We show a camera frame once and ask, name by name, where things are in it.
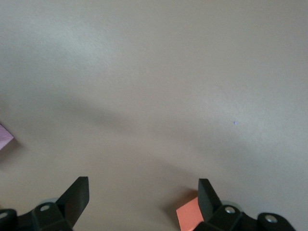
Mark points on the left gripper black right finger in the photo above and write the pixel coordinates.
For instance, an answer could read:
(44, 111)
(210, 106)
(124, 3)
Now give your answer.
(216, 216)

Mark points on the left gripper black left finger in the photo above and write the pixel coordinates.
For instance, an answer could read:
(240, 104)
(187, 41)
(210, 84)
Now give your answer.
(69, 207)

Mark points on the brown paper table cover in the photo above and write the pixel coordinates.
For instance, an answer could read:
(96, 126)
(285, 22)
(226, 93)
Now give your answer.
(154, 72)

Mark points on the orange foam cube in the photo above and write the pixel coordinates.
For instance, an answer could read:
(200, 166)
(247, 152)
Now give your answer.
(190, 215)

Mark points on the pink foam cube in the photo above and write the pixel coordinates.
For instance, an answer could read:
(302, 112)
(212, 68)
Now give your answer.
(4, 138)

